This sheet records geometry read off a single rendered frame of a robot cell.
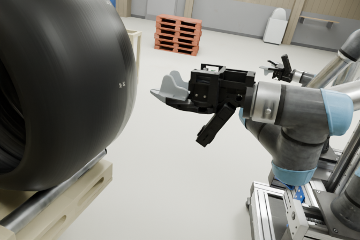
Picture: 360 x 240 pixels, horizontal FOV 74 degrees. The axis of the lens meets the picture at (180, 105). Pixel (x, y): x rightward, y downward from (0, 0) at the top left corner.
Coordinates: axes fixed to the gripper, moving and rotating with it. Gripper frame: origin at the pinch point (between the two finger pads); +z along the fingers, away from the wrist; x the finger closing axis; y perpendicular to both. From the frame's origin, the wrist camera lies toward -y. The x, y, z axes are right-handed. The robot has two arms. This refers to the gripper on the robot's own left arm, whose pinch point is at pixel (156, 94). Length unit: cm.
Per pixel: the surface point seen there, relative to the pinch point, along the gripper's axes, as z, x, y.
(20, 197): 40, 9, -36
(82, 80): 8.8, 11.7, 5.3
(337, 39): -269, -1089, -101
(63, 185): 23.3, 7.9, -26.6
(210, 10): 232, -1003, -12
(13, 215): 25.0, 20.1, -25.4
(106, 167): 21.8, -7.7, -31.5
